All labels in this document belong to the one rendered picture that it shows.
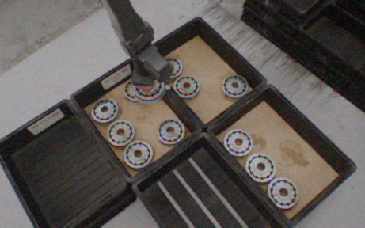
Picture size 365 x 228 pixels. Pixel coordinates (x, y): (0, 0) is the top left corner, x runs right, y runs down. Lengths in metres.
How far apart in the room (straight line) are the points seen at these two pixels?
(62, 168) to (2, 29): 1.89
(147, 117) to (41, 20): 1.81
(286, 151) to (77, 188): 0.74
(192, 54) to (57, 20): 1.65
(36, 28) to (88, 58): 1.29
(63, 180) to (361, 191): 1.08
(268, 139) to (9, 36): 2.21
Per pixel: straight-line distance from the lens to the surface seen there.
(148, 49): 0.84
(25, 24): 2.89
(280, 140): 1.21
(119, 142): 1.16
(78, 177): 1.19
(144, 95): 1.03
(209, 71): 1.31
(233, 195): 1.12
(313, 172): 1.21
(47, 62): 1.64
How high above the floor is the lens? 1.92
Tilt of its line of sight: 64 degrees down
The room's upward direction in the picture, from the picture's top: 4 degrees counter-clockwise
